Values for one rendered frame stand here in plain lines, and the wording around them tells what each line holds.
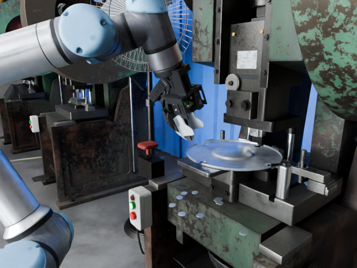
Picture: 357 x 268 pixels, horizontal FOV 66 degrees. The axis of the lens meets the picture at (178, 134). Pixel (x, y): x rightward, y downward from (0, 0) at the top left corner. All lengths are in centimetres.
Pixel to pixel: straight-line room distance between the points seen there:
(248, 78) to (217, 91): 175
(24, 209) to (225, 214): 51
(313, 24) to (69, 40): 36
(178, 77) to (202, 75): 214
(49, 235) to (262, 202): 56
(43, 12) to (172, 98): 141
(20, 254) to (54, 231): 11
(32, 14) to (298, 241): 174
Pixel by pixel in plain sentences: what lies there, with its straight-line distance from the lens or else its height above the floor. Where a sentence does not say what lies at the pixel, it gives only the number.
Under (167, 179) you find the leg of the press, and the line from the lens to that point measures 103.
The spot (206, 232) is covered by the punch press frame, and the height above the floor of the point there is 55.
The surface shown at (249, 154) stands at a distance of 87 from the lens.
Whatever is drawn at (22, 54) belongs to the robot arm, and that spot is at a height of 107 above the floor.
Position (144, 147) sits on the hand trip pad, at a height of 76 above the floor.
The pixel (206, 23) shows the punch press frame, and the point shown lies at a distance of 94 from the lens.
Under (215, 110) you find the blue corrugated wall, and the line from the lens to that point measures 263.
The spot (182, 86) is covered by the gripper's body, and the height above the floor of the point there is 101.
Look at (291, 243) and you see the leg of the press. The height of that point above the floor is 64.
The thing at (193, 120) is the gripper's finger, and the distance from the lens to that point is 71.
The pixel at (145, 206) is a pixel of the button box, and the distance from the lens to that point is 98.
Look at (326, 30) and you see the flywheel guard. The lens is 48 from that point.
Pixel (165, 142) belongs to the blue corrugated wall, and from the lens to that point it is 336.
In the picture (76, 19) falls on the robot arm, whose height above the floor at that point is 112.
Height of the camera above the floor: 105
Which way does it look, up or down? 14 degrees down
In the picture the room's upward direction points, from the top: straight up
